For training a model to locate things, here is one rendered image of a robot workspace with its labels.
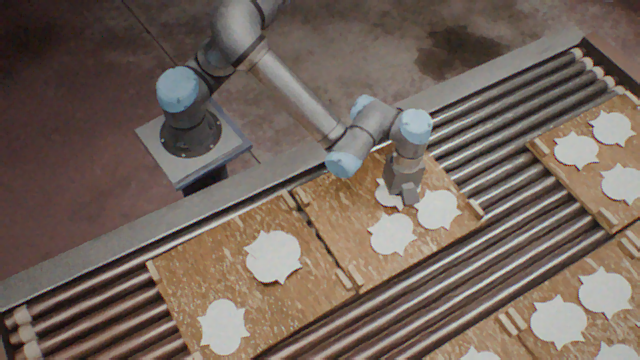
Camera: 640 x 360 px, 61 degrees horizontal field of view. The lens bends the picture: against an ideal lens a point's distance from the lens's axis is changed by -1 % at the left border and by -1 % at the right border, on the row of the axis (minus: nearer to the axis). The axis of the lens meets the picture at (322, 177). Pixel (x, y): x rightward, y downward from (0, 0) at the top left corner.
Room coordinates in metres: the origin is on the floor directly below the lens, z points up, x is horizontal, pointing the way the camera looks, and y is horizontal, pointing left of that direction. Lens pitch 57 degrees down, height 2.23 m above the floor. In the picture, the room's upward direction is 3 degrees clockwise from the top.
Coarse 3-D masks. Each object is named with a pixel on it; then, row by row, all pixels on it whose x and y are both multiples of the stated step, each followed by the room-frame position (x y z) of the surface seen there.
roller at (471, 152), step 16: (608, 80) 1.29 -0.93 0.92; (576, 96) 1.22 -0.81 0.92; (592, 96) 1.24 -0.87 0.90; (544, 112) 1.14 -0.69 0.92; (560, 112) 1.16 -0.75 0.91; (512, 128) 1.07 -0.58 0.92; (528, 128) 1.08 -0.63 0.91; (480, 144) 1.00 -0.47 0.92; (496, 144) 1.01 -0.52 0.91; (448, 160) 0.93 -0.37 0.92; (464, 160) 0.94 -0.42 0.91; (160, 304) 0.45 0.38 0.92; (128, 320) 0.41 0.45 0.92; (144, 320) 0.41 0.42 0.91; (96, 336) 0.36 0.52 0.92; (112, 336) 0.37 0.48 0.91; (64, 352) 0.32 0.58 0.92; (80, 352) 0.32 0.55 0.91
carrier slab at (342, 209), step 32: (384, 160) 0.91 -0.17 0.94; (320, 192) 0.79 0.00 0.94; (352, 192) 0.80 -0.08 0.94; (320, 224) 0.69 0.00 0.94; (352, 224) 0.69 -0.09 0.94; (416, 224) 0.71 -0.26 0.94; (480, 224) 0.72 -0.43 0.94; (352, 256) 0.60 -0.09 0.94; (384, 256) 0.61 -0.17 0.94; (416, 256) 0.61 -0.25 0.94
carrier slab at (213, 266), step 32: (224, 224) 0.67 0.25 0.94; (256, 224) 0.68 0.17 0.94; (288, 224) 0.68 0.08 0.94; (160, 256) 0.57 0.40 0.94; (192, 256) 0.58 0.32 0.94; (224, 256) 0.58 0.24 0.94; (320, 256) 0.60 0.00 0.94; (160, 288) 0.49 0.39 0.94; (192, 288) 0.49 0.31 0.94; (224, 288) 0.50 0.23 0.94; (256, 288) 0.50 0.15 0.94; (288, 288) 0.50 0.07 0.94; (320, 288) 0.51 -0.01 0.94; (192, 320) 0.41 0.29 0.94; (256, 320) 0.42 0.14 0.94; (288, 320) 0.42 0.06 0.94; (192, 352) 0.33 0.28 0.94; (256, 352) 0.34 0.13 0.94
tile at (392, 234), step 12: (384, 216) 0.72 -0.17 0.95; (396, 216) 0.72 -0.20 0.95; (372, 228) 0.68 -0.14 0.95; (384, 228) 0.68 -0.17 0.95; (396, 228) 0.68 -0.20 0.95; (408, 228) 0.69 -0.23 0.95; (372, 240) 0.65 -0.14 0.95; (384, 240) 0.65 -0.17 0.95; (396, 240) 0.65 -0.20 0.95; (408, 240) 0.65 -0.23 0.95; (384, 252) 0.61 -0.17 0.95; (396, 252) 0.62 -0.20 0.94
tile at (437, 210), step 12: (444, 192) 0.81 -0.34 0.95; (420, 204) 0.76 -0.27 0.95; (432, 204) 0.76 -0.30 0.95; (444, 204) 0.77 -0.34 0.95; (456, 204) 0.77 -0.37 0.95; (420, 216) 0.72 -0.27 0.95; (432, 216) 0.73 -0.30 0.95; (444, 216) 0.73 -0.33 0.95; (456, 216) 0.73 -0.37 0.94; (432, 228) 0.69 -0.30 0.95; (444, 228) 0.69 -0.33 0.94
